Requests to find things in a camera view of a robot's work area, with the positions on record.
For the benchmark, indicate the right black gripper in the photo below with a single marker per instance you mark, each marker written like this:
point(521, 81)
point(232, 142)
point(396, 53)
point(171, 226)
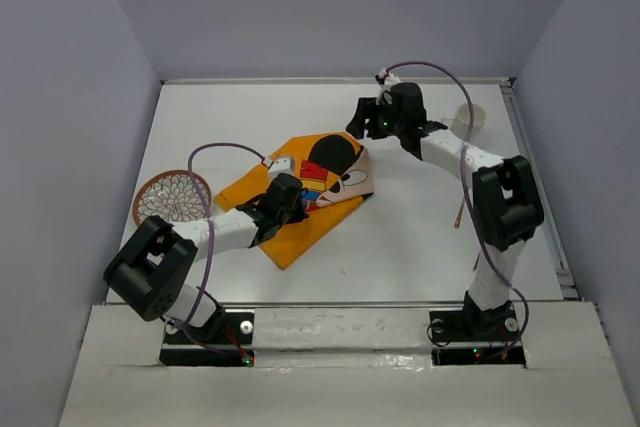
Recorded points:
point(365, 110)

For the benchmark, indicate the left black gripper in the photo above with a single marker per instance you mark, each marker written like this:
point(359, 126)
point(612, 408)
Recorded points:
point(298, 213)

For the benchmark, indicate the yellow cartoon cloth napkin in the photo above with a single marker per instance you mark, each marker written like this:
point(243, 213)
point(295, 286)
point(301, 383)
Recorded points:
point(336, 172)

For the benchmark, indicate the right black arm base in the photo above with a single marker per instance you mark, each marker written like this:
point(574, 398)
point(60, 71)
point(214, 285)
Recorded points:
point(475, 342)

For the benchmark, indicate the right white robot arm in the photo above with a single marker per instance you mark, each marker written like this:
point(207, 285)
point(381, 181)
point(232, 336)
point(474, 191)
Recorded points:
point(500, 194)

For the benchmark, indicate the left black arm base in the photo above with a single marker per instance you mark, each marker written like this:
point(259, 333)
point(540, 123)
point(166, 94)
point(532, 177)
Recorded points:
point(230, 345)

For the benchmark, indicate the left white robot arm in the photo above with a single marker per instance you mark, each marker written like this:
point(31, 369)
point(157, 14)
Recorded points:
point(150, 271)

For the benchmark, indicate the white ceramic mug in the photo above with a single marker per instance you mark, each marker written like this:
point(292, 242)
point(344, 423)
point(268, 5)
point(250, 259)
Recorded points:
point(467, 120)

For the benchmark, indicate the floral patterned plate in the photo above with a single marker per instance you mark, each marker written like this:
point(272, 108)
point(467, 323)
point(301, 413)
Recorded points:
point(170, 195)

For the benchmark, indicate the copper fork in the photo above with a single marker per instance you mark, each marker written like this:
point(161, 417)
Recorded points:
point(460, 214)

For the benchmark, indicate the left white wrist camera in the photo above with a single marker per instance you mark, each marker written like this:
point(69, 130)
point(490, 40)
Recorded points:
point(281, 165)

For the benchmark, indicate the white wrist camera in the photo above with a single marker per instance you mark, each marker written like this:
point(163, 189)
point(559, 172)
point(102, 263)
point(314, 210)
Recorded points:
point(281, 165)
point(386, 80)

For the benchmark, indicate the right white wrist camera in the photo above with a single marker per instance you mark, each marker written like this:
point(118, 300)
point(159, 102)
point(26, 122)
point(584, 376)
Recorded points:
point(386, 80)

